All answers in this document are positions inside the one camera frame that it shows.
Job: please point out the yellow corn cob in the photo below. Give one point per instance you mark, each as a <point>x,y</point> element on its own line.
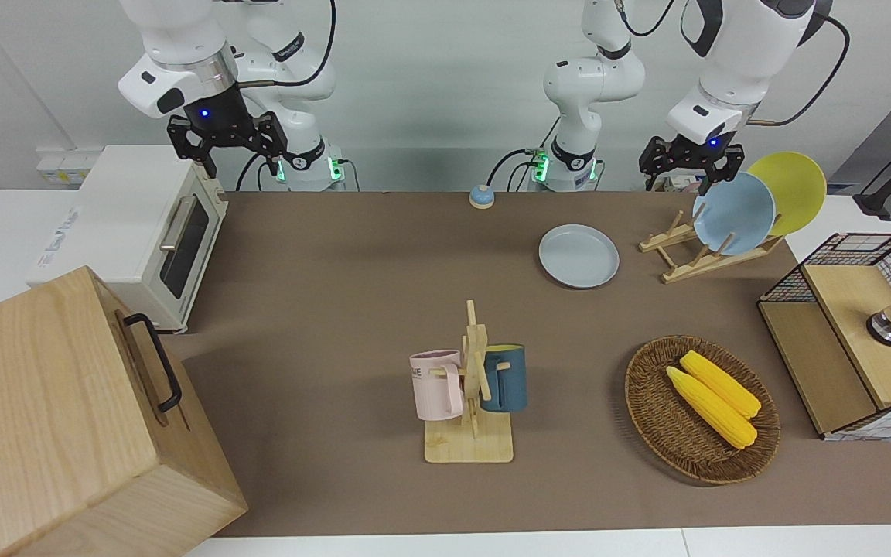
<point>712,410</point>
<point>724,384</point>

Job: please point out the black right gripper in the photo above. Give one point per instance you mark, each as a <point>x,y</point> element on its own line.
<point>221,116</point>

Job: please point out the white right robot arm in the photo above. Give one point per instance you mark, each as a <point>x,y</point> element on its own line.
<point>182,39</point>

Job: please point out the dark blue mug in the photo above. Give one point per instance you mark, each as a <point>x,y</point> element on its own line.
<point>509,383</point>

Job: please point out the wooden mug tree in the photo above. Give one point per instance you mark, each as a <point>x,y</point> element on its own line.
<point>469,445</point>

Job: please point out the wooden plate rack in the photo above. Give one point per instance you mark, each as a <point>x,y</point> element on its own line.
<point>697,267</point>

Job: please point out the brown table mat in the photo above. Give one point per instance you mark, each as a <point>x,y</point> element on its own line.
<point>337,309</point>

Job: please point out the light blue plate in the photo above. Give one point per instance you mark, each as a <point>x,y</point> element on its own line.
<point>733,214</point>

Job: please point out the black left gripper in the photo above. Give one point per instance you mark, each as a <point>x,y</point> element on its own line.
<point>697,151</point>

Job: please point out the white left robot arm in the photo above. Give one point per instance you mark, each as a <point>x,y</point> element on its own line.
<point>732,54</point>

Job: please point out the yellow plate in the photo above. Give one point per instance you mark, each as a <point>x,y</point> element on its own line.
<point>797,186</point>

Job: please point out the pink mug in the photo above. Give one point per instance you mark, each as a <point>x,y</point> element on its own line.
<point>434,387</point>

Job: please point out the gray plate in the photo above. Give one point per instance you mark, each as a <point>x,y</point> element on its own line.
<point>578,256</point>

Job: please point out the white toaster oven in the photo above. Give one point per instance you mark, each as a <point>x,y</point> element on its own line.
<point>128,209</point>

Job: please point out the large wooden box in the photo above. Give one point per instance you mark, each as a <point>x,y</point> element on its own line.
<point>51,418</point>

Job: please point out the brown wicker basket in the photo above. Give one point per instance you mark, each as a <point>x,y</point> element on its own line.
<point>670,433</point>

